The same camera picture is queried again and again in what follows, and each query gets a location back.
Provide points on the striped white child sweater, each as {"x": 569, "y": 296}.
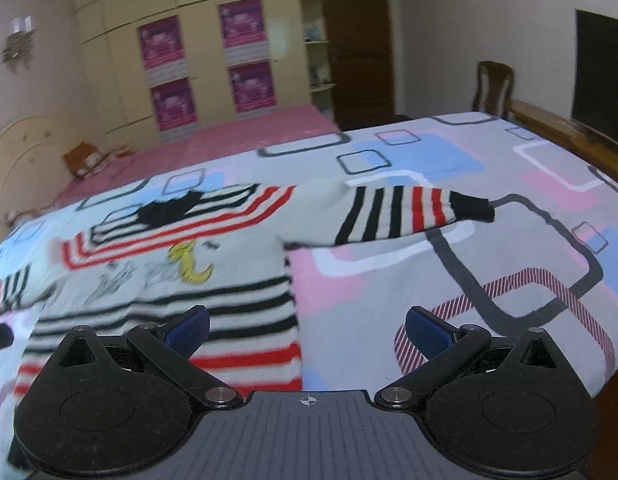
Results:
{"x": 225, "y": 250}

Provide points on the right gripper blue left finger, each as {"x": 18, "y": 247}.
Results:
{"x": 168, "y": 349}

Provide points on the cream wooden headboard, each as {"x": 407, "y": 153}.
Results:
{"x": 32, "y": 169}

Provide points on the pink bed cover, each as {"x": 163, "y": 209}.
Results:
{"x": 279, "y": 127}

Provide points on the patterned white pink bedsheet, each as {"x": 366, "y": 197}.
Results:
{"x": 308, "y": 255}

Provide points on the lower left purple poster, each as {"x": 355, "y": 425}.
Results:
{"x": 173, "y": 104}

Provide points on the upper left purple poster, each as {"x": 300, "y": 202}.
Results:
{"x": 162, "y": 52}

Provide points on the lower right purple poster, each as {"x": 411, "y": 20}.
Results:
{"x": 252, "y": 87}

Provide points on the upper right purple poster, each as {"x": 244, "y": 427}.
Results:
{"x": 243, "y": 31}

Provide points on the wooden bed footboard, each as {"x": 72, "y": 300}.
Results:
{"x": 590, "y": 145}

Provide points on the cream corner shelf unit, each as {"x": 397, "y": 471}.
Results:
{"x": 317, "y": 44}

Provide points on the dark brown wooden door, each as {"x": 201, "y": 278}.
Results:
{"x": 362, "y": 63}

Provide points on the purple poster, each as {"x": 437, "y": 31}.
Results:
{"x": 243, "y": 31}
{"x": 252, "y": 87}
{"x": 173, "y": 104}
{"x": 162, "y": 52}

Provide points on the wall lamp sconce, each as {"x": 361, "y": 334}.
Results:
{"x": 19, "y": 43}

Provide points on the black wall television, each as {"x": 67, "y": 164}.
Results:
{"x": 596, "y": 87}

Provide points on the brown wooden chair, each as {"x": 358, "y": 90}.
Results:
{"x": 495, "y": 86}

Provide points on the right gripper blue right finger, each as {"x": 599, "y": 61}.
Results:
{"x": 448, "y": 350}

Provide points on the cream wardrobe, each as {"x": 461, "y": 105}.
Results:
{"x": 111, "y": 49}

